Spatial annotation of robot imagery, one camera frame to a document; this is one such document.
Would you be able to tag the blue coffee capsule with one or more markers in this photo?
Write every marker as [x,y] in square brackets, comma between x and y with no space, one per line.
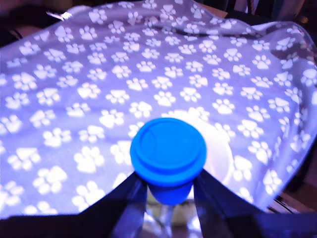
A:
[168,148]

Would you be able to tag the cartoon print coffee mug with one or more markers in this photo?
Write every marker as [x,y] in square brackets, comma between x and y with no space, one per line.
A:
[220,153]

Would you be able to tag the grey paw print cloth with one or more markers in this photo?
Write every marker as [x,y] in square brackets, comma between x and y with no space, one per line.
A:
[99,86]

